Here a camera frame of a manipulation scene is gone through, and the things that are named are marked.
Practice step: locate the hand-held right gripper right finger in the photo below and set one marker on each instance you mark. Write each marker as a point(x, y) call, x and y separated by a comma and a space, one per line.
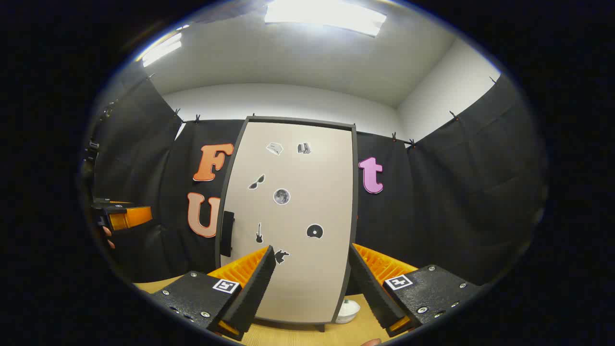
point(372, 293)

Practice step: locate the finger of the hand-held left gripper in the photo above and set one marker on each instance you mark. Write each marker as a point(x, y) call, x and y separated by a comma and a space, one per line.
point(129, 217)

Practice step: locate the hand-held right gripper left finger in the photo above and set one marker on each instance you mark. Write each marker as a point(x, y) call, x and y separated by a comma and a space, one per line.
point(250, 293)

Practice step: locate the grey cabinet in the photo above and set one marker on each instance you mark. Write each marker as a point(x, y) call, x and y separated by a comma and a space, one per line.
point(355, 192)

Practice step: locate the white round dish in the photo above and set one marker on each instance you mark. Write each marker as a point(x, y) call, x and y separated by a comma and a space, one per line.
point(347, 312)

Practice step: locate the black stand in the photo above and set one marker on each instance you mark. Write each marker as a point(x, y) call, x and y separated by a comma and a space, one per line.
point(91, 146)

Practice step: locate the row of small cloth clips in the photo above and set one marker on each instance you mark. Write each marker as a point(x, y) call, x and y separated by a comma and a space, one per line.
point(197, 118)

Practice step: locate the black backdrop cloth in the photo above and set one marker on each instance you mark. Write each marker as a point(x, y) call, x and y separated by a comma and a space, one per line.
point(456, 192)

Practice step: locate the large ceiling light panel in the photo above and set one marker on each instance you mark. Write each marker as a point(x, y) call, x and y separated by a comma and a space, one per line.
point(324, 17)

